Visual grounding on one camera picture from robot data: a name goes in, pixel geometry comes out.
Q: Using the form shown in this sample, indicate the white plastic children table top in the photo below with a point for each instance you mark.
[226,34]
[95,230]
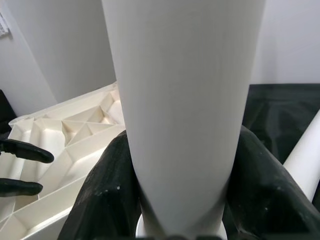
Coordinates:
[62,160]

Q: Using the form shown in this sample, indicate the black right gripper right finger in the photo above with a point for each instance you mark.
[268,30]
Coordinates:
[265,195]

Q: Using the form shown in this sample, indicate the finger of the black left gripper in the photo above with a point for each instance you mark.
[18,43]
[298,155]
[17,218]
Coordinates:
[27,151]
[20,187]

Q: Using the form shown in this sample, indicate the white tapered plastic table leg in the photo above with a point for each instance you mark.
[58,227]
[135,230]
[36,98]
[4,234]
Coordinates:
[305,160]
[182,100]

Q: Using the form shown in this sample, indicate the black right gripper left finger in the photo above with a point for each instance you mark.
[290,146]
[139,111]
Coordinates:
[107,190]

